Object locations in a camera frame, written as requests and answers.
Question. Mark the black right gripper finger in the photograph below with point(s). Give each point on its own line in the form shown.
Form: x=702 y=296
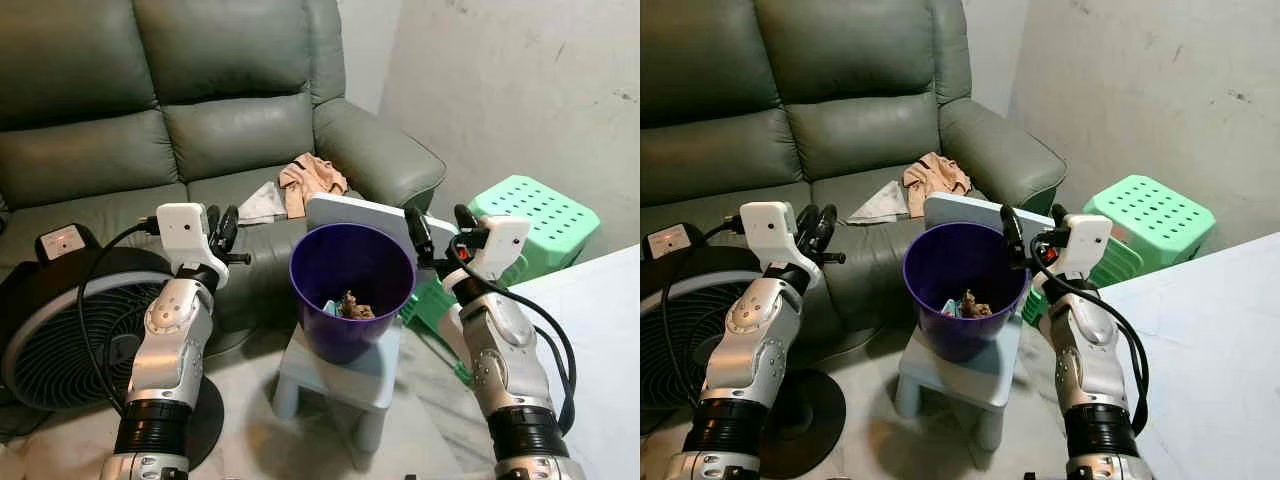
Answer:
x=1013 y=234
x=1060 y=215
x=419 y=235
x=467 y=219

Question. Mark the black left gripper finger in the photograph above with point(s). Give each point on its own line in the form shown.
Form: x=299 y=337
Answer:
x=230 y=228
x=828 y=228
x=213 y=222
x=804 y=222

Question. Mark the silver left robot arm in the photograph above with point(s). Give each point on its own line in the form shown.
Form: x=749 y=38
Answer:
x=170 y=340
x=745 y=340

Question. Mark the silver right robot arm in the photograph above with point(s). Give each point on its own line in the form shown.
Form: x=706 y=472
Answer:
x=500 y=350
x=1085 y=370

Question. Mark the purple plastic rubbish bin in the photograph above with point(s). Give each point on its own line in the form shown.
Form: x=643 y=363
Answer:
x=960 y=260
x=340 y=260

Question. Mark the brown trash lump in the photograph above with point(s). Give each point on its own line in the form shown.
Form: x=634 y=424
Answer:
x=356 y=308
x=975 y=306

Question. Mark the light blue trash scrap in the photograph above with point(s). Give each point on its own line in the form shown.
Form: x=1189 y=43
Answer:
x=953 y=308
x=331 y=307

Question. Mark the white triangular paper sheet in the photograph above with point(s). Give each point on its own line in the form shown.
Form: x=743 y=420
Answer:
x=265 y=206
x=885 y=206

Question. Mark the green perforated plastic stool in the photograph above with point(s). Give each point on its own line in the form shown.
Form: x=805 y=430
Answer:
x=535 y=215
x=1150 y=215

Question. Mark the grey-green leather sofa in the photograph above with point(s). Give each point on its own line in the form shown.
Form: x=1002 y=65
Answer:
x=230 y=130
x=860 y=130

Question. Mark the pale blue small chair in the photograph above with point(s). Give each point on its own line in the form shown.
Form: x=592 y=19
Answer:
x=340 y=385
x=960 y=380

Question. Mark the black floor fan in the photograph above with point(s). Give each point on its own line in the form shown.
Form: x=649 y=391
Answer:
x=70 y=340
x=680 y=340

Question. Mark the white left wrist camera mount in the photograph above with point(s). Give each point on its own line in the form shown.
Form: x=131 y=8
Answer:
x=182 y=235
x=768 y=235

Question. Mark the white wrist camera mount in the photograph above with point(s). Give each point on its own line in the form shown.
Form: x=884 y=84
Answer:
x=505 y=245
x=182 y=235
x=1088 y=245
x=768 y=235

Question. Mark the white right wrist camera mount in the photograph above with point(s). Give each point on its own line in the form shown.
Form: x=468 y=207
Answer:
x=505 y=245
x=1088 y=245

